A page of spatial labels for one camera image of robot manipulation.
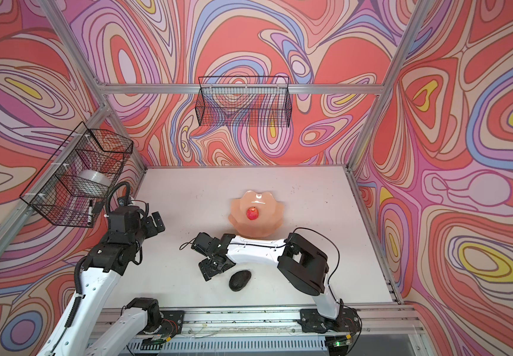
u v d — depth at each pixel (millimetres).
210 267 730
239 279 785
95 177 734
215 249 628
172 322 724
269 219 986
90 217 715
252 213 959
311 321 734
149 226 666
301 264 478
